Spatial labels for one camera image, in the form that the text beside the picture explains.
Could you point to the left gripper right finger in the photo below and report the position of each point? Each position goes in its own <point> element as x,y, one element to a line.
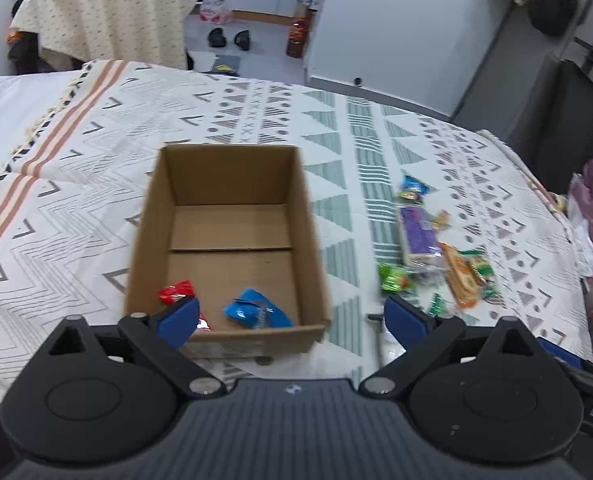
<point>427,342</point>

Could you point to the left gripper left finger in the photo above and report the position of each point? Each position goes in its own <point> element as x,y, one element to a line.
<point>157,340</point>

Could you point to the red sesame candy packet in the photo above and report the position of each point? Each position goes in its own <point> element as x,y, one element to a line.
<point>178,292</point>

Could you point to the green jujube snack packet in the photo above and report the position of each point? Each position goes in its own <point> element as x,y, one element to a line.
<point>394,279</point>

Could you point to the blue snack packet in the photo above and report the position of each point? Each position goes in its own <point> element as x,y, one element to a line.
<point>253,310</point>

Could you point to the small peanut snack packet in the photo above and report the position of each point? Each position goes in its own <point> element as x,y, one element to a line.
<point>441,221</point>

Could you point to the orange snack packet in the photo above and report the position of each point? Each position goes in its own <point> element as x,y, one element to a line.
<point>465,288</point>

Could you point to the green biscuit packet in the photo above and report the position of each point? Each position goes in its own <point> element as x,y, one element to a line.
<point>483,273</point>

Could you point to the purple cake roll packet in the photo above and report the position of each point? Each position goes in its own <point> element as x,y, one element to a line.
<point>420,246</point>

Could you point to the brown cardboard box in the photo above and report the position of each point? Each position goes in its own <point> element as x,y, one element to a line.
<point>229,218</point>

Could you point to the patterned bed blanket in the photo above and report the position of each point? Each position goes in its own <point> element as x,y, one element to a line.
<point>76,153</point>

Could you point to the blue green plum packet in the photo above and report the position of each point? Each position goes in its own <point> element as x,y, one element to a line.
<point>413,190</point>

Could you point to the black chair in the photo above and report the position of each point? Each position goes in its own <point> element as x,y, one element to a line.
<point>554,134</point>

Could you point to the left black slipper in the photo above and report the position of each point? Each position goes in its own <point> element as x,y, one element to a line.
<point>216,38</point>

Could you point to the black slipper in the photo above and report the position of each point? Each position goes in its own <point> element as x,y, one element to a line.
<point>243,40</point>
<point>216,38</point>

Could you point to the right black slipper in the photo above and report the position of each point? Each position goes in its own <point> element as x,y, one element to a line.
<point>243,40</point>

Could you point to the dotted cream tablecloth table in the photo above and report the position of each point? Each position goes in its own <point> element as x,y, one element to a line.
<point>150,31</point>

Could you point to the red white tissue pack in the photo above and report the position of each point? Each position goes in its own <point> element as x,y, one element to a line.
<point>215,12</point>

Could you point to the red oil bottle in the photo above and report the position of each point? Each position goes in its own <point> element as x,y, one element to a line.
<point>298,32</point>

